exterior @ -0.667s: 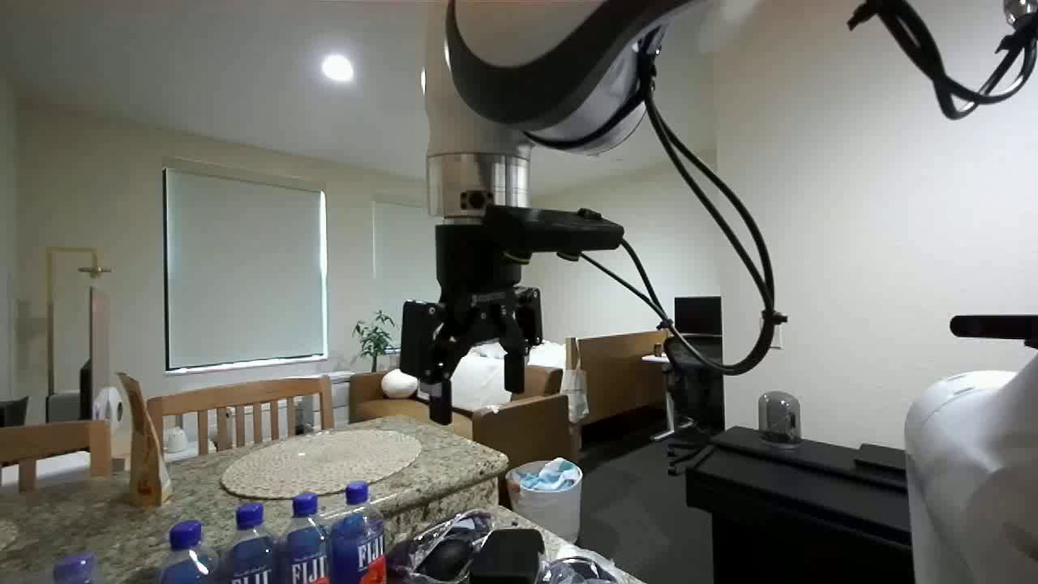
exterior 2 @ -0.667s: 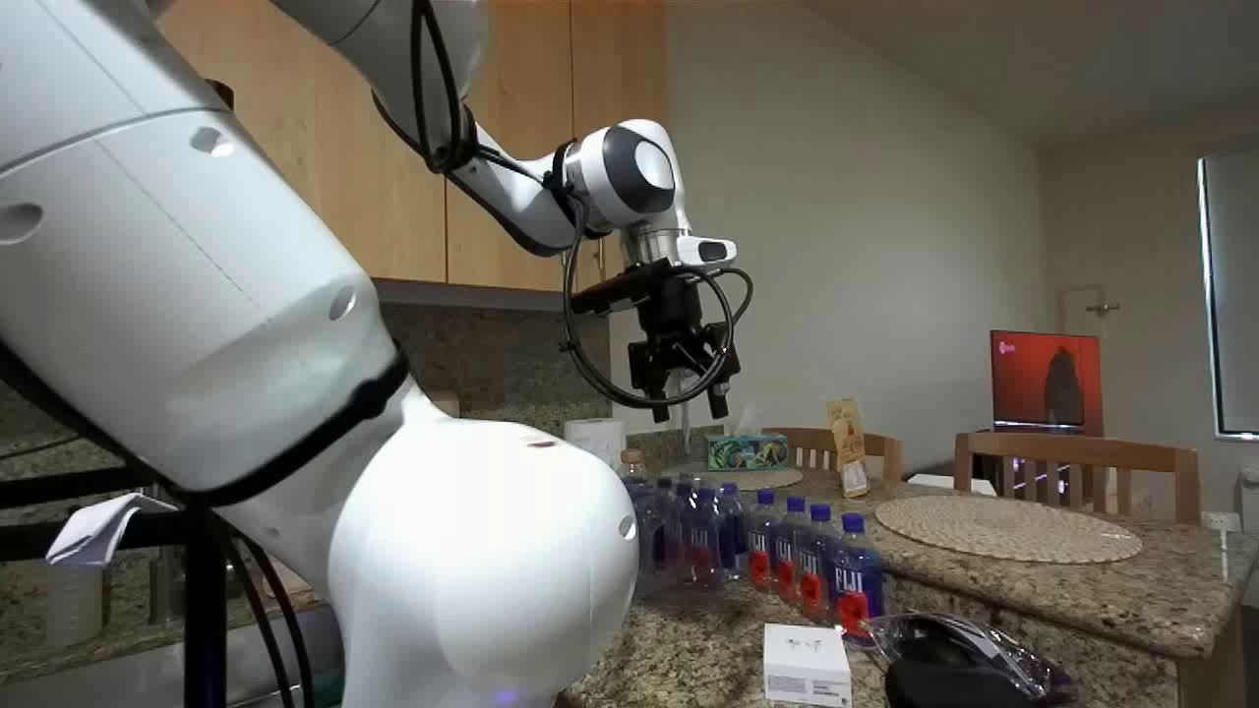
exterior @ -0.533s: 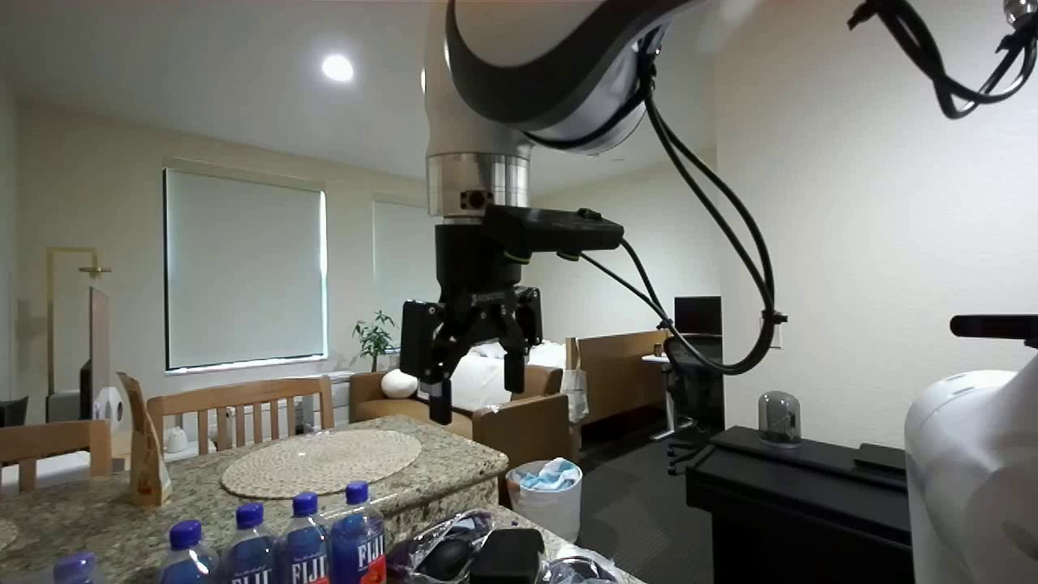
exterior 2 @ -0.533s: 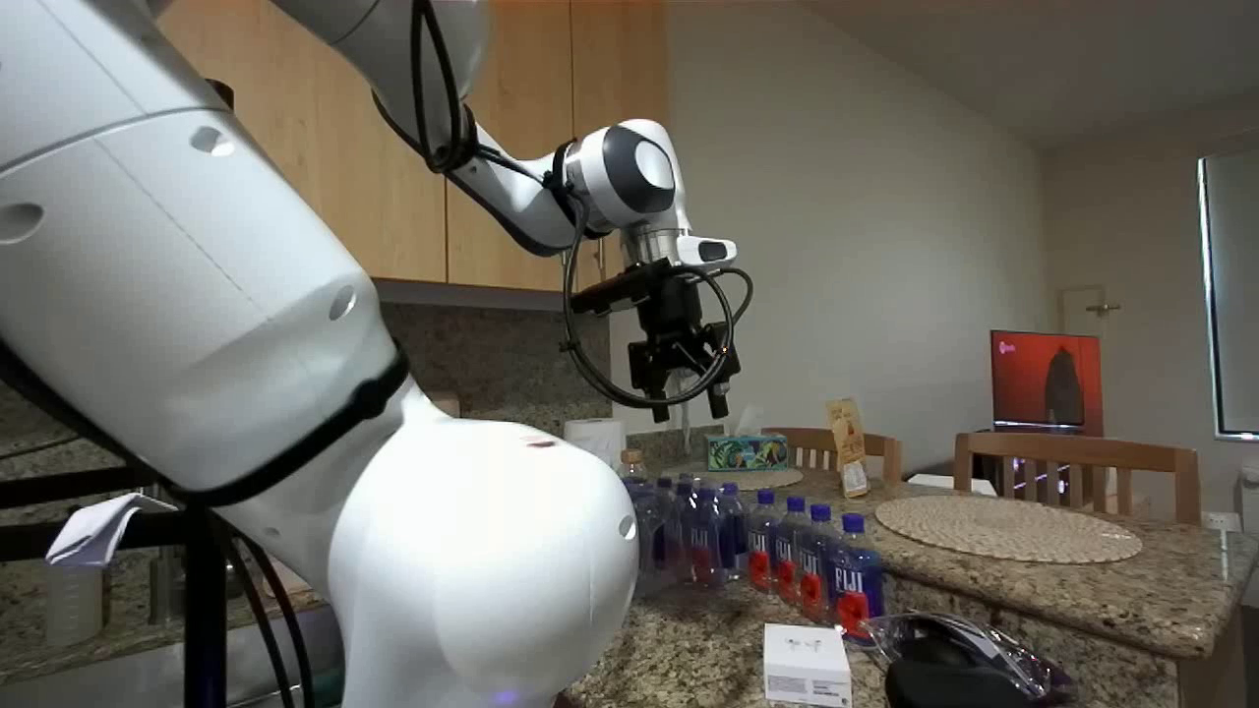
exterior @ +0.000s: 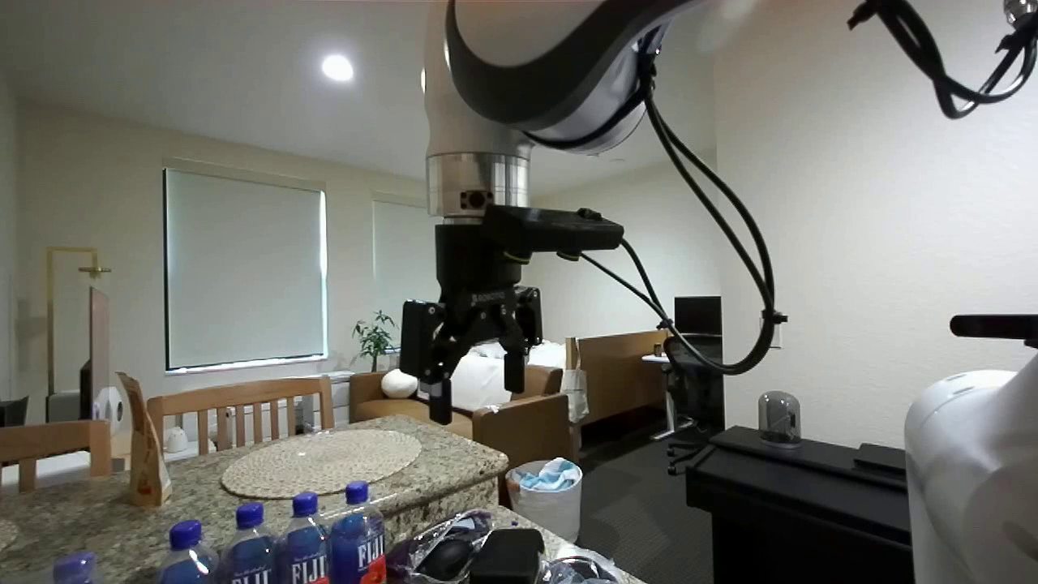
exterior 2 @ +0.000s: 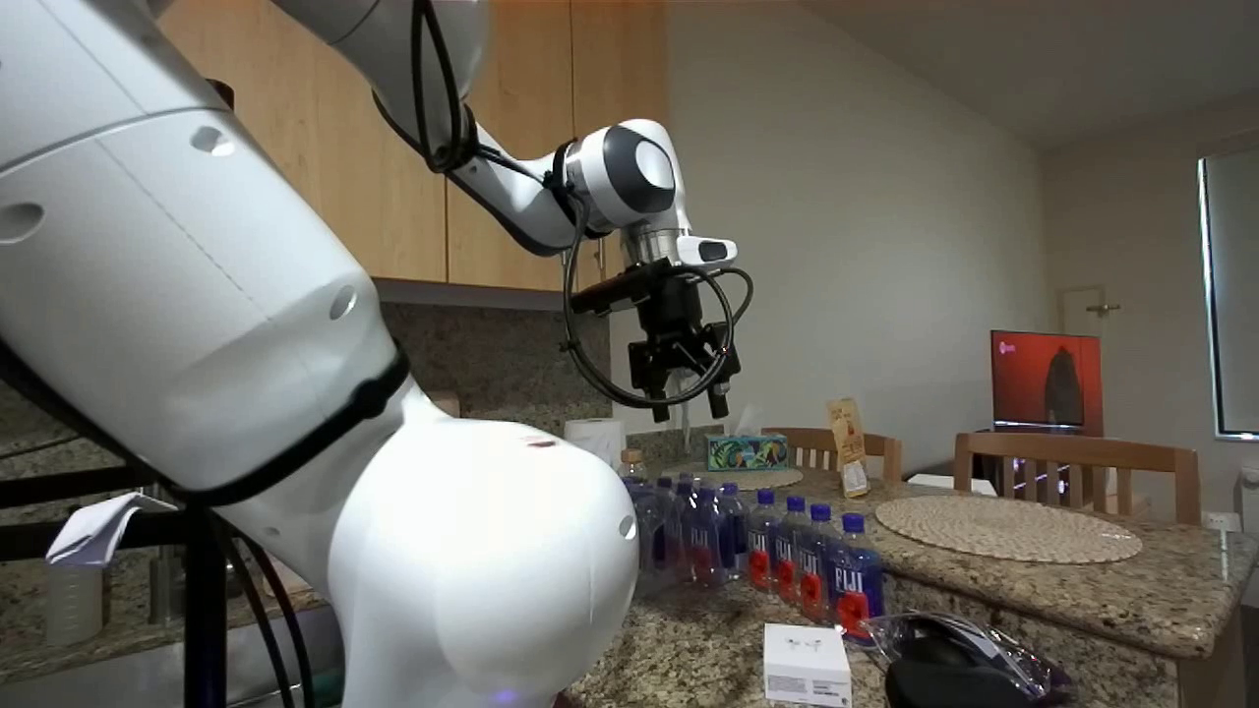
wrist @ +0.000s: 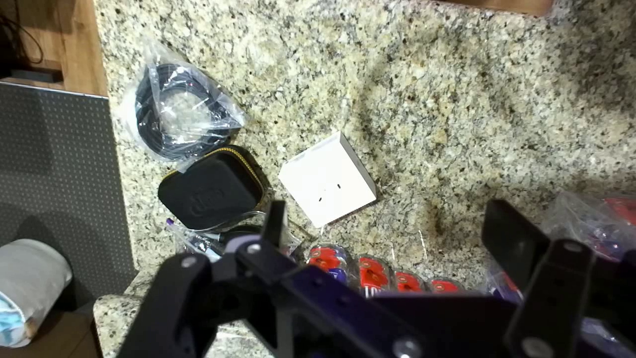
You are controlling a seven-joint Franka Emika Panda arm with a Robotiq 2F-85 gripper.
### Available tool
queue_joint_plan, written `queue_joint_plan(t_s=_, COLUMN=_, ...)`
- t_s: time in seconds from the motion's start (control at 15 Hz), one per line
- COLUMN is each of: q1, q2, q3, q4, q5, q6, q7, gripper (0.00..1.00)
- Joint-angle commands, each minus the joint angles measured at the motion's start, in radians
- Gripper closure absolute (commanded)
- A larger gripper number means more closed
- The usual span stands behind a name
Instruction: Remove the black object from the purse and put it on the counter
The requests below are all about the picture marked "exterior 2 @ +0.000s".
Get small white box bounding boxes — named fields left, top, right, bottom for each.
left=759, top=621, right=858, bottom=708

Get wooden wall cabinets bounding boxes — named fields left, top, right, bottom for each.
left=155, top=0, right=671, bottom=296

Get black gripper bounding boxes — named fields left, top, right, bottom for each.
left=626, top=263, right=737, bottom=425

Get tan wooden stand piece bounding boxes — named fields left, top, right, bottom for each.
left=824, top=392, right=879, bottom=503

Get round woven placemat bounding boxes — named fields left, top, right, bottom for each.
left=869, top=491, right=1147, bottom=571

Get black purse with gold zipper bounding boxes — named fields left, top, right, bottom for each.
left=880, top=615, right=1075, bottom=708

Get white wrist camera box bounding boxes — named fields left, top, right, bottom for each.
left=671, top=233, right=740, bottom=266

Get large window with white blind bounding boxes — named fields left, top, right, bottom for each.
left=1193, top=149, right=1259, bottom=443

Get black wrist mount bar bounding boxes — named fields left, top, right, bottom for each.
left=568, top=263, right=661, bottom=314

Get green tissue box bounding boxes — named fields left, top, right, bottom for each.
left=704, top=427, right=795, bottom=474

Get black strap around arm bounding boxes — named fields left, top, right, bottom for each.
left=0, top=333, right=417, bottom=510

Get short wooden chair back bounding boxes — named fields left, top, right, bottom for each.
left=765, top=425, right=910, bottom=494

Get red and black picture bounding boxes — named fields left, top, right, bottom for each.
left=989, top=325, right=1104, bottom=438

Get black metal camera stand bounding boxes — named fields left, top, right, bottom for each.
left=0, top=463, right=232, bottom=708

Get folded white paper piece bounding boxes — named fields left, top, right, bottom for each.
left=45, top=489, right=181, bottom=571

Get long wooden slatted chair back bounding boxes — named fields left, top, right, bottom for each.
left=951, top=427, right=1205, bottom=528

